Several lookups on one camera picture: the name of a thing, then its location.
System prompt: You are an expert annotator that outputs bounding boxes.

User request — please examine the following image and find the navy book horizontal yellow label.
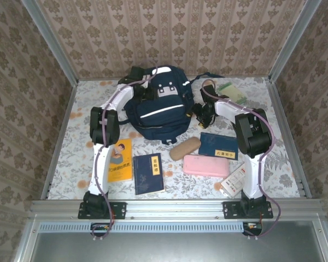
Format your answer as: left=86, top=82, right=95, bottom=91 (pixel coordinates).
left=198, top=132, right=239, bottom=161

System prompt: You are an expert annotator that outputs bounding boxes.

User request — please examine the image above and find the tan glasses case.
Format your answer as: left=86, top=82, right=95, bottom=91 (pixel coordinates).
left=169, top=136, right=202, bottom=159

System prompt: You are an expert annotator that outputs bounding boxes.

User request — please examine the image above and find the green notebook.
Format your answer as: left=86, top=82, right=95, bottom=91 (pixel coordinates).
left=216, top=82, right=248, bottom=105

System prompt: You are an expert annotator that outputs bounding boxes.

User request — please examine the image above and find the navy blue backpack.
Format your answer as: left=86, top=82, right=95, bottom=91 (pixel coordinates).
left=117, top=64, right=225, bottom=145

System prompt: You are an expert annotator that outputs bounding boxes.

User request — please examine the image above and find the pink pencil case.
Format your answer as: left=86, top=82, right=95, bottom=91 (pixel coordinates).
left=182, top=154, right=230, bottom=178

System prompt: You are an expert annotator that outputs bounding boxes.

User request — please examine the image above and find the white stationery packet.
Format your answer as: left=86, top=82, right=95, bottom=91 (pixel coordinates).
left=220, top=163, right=247, bottom=199

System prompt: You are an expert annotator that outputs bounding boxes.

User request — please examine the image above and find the navy book vertical yellow label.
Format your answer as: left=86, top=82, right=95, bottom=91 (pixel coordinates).
left=133, top=152, right=166, bottom=196

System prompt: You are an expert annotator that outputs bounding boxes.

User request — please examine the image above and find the yellow book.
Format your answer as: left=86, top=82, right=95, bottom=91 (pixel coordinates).
left=107, top=138, right=133, bottom=183

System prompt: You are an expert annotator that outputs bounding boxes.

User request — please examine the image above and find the grey metal panel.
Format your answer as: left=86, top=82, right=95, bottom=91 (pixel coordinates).
left=30, top=221, right=327, bottom=262

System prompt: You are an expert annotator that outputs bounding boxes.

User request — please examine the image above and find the aluminium side rail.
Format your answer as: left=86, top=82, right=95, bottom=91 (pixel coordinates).
left=40, top=80, right=79, bottom=200
left=266, top=78, right=313, bottom=199

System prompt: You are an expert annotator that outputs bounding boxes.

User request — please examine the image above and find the aluminium table edge rail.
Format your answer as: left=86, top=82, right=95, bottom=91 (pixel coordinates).
left=29, top=199, right=323, bottom=221

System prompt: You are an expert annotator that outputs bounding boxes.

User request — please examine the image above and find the aluminium corner post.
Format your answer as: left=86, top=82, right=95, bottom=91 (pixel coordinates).
left=268, top=0, right=323, bottom=82
left=21, top=0, right=79, bottom=86

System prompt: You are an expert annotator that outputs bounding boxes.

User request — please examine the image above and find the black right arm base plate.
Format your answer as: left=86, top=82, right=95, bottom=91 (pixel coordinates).
left=222, top=201, right=273, bottom=219

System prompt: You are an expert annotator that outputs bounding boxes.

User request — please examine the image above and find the grey slotted cable duct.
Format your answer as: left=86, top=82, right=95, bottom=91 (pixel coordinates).
left=39, top=221, right=245, bottom=233

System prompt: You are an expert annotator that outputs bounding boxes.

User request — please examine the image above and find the black cable connector port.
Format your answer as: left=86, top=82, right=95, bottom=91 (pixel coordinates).
left=90, top=223, right=112, bottom=237
left=242, top=221, right=263, bottom=236

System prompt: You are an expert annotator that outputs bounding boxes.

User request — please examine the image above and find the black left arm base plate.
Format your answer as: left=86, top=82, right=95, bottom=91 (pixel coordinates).
left=78, top=201, right=127, bottom=220

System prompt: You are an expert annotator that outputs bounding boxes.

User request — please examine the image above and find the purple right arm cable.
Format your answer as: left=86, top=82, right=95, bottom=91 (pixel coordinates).
left=201, top=79, right=284, bottom=240

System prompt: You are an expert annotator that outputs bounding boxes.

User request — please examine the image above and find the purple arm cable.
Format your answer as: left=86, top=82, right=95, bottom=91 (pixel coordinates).
left=201, top=79, right=284, bottom=240
left=92, top=58, right=161, bottom=241

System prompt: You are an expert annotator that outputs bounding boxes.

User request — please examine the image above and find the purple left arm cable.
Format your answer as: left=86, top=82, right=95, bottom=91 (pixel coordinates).
left=92, top=58, right=161, bottom=241

